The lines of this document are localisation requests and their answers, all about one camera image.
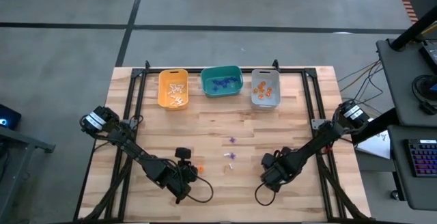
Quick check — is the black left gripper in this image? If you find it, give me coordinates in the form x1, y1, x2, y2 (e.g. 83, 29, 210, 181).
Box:
166, 147, 202, 205

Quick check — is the white plastic bin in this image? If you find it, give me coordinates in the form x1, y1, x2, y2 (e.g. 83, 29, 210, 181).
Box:
251, 68, 281, 110

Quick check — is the orange plastic bin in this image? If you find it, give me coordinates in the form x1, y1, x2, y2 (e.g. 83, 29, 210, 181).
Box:
157, 68, 190, 111

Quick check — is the teal plastic bin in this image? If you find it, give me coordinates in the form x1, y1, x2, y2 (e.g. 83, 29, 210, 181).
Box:
200, 65, 244, 98

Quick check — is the backlit rainbow keyboard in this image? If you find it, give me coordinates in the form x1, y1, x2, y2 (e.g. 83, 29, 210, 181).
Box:
404, 138, 437, 178

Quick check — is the black headset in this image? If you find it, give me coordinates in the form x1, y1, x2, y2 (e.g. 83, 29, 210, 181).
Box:
411, 74, 437, 116

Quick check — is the grey metal side table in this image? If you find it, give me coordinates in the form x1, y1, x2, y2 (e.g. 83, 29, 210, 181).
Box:
0, 126, 56, 224

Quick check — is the black box blue light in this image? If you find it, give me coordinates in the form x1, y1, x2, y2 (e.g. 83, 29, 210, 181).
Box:
0, 103, 23, 131

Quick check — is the black laptop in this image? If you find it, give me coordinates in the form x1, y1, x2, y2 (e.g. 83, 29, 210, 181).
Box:
419, 42, 437, 74

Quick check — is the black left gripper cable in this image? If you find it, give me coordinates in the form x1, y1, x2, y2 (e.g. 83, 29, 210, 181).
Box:
186, 175, 214, 204

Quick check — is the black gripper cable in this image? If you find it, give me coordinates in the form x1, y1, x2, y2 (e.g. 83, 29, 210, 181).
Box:
254, 181, 278, 207
186, 175, 214, 204

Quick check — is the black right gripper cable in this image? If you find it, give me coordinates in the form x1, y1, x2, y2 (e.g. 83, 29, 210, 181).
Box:
254, 181, 278, 207

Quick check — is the black metal post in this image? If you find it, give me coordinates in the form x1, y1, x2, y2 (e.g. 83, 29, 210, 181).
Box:
390, 5, 437, 52
350, 107, 399, 145

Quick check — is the floor cable bundle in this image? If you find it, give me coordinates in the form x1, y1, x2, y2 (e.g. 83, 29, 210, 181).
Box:
337, 59, 385, 116

